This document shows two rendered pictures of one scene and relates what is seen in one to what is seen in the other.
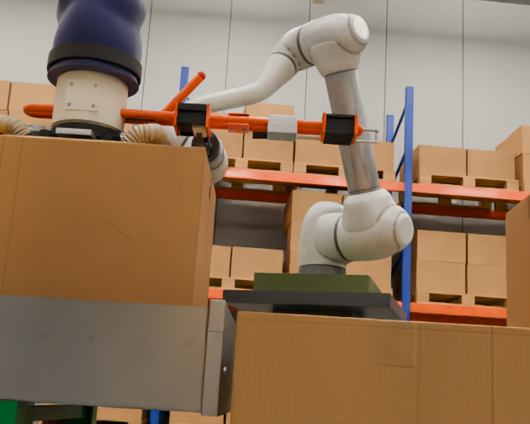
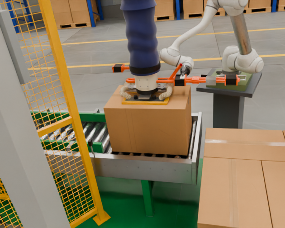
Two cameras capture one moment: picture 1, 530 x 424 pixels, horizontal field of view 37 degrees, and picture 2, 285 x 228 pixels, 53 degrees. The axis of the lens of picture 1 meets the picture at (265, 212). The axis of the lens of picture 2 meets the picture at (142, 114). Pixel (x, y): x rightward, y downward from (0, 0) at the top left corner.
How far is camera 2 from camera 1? 148 cm
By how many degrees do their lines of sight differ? 45
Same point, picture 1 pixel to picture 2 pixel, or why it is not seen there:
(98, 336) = (163, 168)
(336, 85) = (234, 20)
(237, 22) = not seen: outside the picture
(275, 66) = (209, 13)
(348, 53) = (239, 10)
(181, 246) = (182, 135)
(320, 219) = (229, 56)
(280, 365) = not seen: outside the picture
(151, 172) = (170, 116)
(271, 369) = not seen: outside the picture
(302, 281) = (222, 85)
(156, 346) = (178, 171)
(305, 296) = (223, 92)
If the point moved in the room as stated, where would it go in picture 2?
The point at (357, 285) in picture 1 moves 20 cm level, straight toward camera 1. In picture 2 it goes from (241, 88) to (239, 98)
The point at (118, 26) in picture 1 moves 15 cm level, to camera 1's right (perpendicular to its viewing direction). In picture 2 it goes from (149, 59) to (172, 58)
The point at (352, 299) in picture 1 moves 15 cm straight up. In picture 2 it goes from (239, 94) to (240, 78)
